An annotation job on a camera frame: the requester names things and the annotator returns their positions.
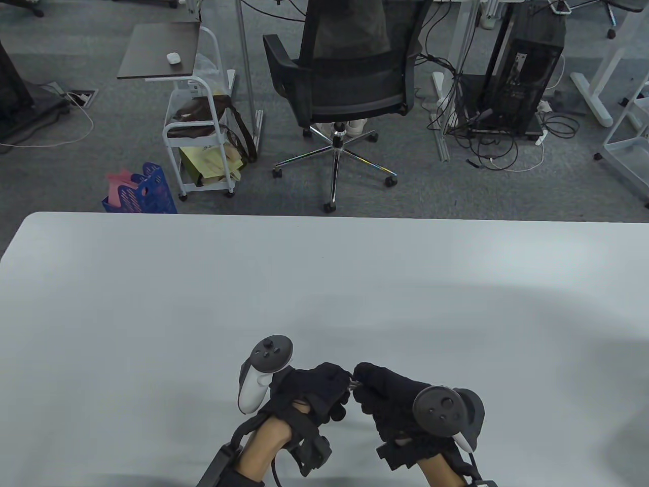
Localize person's left hand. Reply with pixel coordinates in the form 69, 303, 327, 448
268, 362, 354, 428

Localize person's right hand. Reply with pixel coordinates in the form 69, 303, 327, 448
352, 362, 432, 443

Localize person's left forearm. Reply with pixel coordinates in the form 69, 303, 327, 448
223, 419, 296, 487

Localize person's right forearm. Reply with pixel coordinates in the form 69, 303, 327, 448
416, 449, 475, 487

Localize black and white handheld controller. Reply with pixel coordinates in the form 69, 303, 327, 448
238, 335, 294, 415
413, 387, 485, 453

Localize white rolling cart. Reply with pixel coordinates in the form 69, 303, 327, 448
162, 25, 240, 201

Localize blue plastic basket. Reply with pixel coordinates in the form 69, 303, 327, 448
101, 162, 178, 214

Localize yellow-green paper bag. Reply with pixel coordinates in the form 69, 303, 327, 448
178, 142, 248, 188

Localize pink paper sheets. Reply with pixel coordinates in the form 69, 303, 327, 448
106, 170, 147, 197

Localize brown leather bag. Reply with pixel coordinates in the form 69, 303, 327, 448
167, 93, 258, 163

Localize black mesh office chair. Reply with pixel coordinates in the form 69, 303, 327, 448
262, 0, 424, 213

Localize clear plastic bag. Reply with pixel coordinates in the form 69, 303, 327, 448
194, 53, 225, 96

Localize white metal trolley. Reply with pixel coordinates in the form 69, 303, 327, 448
594, 81, 649, 208

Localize floor socket box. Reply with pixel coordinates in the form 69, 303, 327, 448
65, 89, 98, 109

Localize white desk leg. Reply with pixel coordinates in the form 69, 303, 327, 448
570, 0, 649, 128

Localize dark brown side table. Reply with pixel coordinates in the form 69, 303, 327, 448
117, 22, 202, 81

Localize black computer tower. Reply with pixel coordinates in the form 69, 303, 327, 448
479, 0, 567, 135

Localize aluminium profile desk leg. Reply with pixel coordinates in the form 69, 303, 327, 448
430, 0, 481, 163

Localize black stand base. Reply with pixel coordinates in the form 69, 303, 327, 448
0, 38, 70, 144

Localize office chair base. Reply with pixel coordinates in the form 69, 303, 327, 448
581, 0, 649, 40

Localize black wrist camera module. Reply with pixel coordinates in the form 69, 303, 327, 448
290, 416, 334, 476
376, 437, 424, 471

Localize black cable tangle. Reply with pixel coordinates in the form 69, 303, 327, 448
419, 0, 580, 172

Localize silver aluminium post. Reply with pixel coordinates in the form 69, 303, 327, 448
235, 0, 265, 156

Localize white floor cable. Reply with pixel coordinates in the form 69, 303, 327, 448
0, 96, 95, 149

